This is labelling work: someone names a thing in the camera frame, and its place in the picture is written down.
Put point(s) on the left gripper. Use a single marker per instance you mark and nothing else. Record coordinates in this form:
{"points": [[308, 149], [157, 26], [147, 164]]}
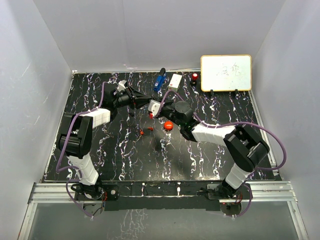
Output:
{"points": [[140, 99]]}

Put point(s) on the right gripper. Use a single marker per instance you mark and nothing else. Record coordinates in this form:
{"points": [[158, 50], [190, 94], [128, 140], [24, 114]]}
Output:
{"points": [[170, 103]]}

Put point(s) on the orange earbud case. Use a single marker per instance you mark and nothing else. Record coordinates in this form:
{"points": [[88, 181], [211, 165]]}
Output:
{"points": [[168, 125]]}

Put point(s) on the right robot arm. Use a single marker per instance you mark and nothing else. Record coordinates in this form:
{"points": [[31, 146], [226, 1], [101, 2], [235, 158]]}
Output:
{"points": [[245, 146]]}

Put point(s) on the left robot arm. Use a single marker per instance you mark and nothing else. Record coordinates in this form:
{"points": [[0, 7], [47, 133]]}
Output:
{"points": [[75, 134]]}

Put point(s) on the blue black tool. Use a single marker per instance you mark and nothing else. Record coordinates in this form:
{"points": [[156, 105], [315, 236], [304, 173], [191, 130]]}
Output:
{"points": [[159, 79]]}

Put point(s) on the white box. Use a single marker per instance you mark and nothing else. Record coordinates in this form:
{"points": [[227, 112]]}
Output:
{"points": [[175, 81]]}

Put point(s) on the red black button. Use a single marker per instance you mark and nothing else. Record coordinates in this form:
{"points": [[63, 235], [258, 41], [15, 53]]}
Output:
{"points": [[194, 79]]}

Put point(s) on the white whiteboard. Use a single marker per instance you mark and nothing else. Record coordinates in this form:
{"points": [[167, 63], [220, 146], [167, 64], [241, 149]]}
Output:
{"points": [[226, 73]]}

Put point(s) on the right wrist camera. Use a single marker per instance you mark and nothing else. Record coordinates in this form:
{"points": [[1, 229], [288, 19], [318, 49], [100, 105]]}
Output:
{"points": [[154, 108]]}

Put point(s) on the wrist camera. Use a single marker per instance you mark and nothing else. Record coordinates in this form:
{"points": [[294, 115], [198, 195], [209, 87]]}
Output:
{"points": [[122, 86], [154, 108]]}

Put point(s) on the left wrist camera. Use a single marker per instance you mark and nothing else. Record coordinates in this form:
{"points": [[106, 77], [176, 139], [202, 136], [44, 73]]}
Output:
{"points": [[122, 86]]}

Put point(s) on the aluminium rail frame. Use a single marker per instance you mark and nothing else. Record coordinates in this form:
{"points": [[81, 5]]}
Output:
{"points": [[266, 210]]}

